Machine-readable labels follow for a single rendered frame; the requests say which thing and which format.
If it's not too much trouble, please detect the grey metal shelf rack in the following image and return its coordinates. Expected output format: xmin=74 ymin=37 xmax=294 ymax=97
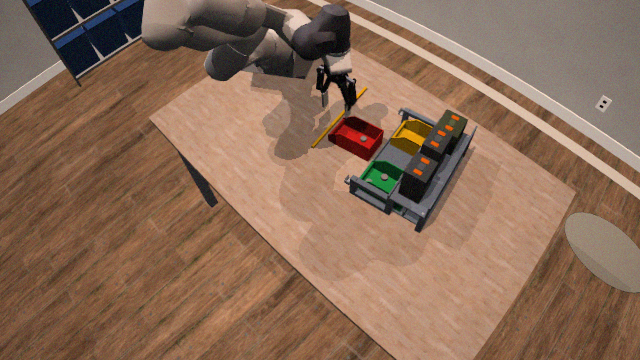
xmin=344 ymin=107 xmax=477 ymax=233

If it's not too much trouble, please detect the green open bin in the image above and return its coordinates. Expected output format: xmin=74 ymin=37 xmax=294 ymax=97
xmin=358 ymin=161 xmax=403 ymax=212

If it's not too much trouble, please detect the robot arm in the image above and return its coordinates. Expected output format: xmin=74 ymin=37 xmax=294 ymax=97
xmin=141 ymin=0 xmax=352 ymax=81

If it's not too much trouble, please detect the yellow open bin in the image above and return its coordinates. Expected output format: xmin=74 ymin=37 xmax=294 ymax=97
xmin=391 ymin=120 xmax=433 ymax=156

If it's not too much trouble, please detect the red bin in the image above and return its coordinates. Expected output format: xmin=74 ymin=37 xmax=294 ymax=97
xmin=329 ymin=116 xmax=384 ymax=162

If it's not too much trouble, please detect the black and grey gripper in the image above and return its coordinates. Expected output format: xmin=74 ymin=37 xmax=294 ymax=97
xmin=316 ymin=63 xmax=357 ymax=119

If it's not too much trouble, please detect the orange bar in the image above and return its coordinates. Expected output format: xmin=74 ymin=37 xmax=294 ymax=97
xmin=311 ymin=87 xmax=367 ymax=148

